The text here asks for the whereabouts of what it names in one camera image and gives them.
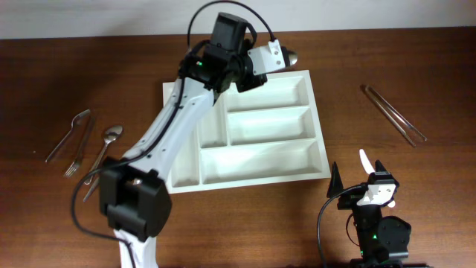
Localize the large steel spoon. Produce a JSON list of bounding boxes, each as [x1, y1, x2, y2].
[[90, 125, 123, 172], [282, 47, 298, 67]]

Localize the steel fork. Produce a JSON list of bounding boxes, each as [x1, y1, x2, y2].
[[45, 109, 91, 163], [63, 116, 96, 178]]

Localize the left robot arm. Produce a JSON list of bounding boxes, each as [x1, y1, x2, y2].
[[98, 13, 267, 267]]

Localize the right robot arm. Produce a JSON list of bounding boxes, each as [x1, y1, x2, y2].
[[327, 161, 411, 268]]

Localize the white plastic knife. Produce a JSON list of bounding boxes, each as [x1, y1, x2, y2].
[[359, 149, 377, 185]]

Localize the long steel kitchen tongs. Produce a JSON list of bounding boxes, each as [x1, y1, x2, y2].
[[360, 84, 428, 147]]

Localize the white plastic cutlery tray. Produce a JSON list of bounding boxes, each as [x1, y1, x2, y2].
[[167, 70, 330, 194]]

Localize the small steel teaspoon right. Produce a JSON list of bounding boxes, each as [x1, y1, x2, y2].
[[132, 178, 143, 185]]

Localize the small steel teaspoon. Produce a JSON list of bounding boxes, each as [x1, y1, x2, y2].
[[83, 176, 100, 202], [132, 178, 143, 185]]

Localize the small steel teaspoon left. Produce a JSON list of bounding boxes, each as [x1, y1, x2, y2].
[[83, 176, 100, 202]]

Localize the right black cable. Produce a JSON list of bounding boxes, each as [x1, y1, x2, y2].
[[316, 185, 366, 268]]

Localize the black cable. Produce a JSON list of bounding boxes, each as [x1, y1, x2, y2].
[[70, 0, 278, 268], [316, 185, 366, 268]]

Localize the left black cable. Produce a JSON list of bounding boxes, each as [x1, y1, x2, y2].
[[70, 0, 278, 268]]

